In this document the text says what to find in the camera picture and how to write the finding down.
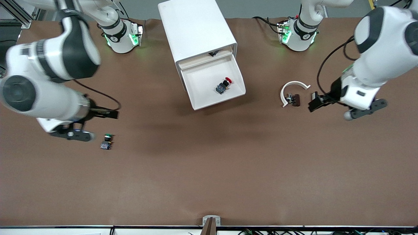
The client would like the cream plastic drawer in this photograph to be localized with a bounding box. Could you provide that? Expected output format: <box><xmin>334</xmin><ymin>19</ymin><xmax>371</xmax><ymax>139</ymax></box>
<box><xmin>178</xmin><ymin>47</ymin><xmax>234</xmax><ymax>70</ymax></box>
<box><xmin>179</xmin><ymin>54</ymin><xmax>246</xmax><ymax>111</ymax></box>

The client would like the aluminium extrusion frame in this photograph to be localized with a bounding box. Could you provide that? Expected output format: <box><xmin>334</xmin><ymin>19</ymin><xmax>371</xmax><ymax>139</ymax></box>
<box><xmin>0</xmin><ymin>0</ymin><xmax>33</xmax><ymax>29</ymax></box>

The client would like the red emergency push button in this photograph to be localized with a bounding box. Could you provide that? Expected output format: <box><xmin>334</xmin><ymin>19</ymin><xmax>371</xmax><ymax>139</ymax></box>
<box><xmin>216</xmin><ymin>77</ymin><xmax>233</xmax><ymax>95</ymax></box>

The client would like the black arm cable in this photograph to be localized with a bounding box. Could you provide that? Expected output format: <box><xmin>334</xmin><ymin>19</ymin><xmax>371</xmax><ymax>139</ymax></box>
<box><xmin>73</xmin><ymin>79</ymin><xmax>122</xmax><ymax>111</ymax></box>
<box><xmin>317</xmin><ymin>35</ymin><xmax>358</xmax><ymax>96</ymax></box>

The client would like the white table edge rail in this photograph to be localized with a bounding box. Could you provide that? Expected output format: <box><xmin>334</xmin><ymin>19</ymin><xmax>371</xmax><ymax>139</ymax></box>
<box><xmin>0</xmin><ymin>225</ymin><xmax>418</xmax><ymax>235</ymax></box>

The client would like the grey metal bracket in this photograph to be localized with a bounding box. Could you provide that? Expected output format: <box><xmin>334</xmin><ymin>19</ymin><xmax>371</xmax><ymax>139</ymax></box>
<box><xmin>202</xmin><ymin>215</ymin><xmax>221</xmax><ymax>227</ymax></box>

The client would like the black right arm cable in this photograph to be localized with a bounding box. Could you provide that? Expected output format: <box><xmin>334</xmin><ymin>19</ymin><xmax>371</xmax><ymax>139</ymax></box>
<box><xmin>73</xmin><ymin>79</ymin><xmax>122</xmax><ymax>111</ymax></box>

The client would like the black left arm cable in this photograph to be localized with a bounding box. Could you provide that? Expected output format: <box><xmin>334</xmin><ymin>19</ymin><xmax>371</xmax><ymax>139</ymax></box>
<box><xmin>317</xmin><ymin>35</ymin><xmax>358</xmax><ymax>96</ymax></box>

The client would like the white drawer cabinet shell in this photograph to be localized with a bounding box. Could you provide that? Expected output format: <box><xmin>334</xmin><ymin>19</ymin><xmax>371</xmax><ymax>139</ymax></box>
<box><xmin>158</xmin><ymin>0</ymin><xmax>238</xmax><ymax>92</ymax></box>

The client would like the white half-round pipe clamp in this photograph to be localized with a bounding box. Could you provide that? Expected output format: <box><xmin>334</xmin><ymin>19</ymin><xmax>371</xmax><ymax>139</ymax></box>
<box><xmin>281</xmin><ymin>81</ymin><xmax>311</xmax><ymax>108</ymax></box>

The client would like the black base cable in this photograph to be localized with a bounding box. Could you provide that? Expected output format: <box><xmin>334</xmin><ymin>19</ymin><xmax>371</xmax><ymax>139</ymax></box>
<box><xmin>252</xmin><ymin>16</ymin><xmax>282</xmax><ymax>35</ymax></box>

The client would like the black cable bundle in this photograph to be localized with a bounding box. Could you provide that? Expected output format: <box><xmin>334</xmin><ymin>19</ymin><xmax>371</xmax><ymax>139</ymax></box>
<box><xmin>238</xmin><ymin>228</ymin><xmax>418</xmax><ymax>235</ymax></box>

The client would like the green push button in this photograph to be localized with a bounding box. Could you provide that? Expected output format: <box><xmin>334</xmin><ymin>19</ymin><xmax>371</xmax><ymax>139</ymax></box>
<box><xmin>100</xmin><ymin>133</ymin><xmax>113</xmax><ymax>150</ymax></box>

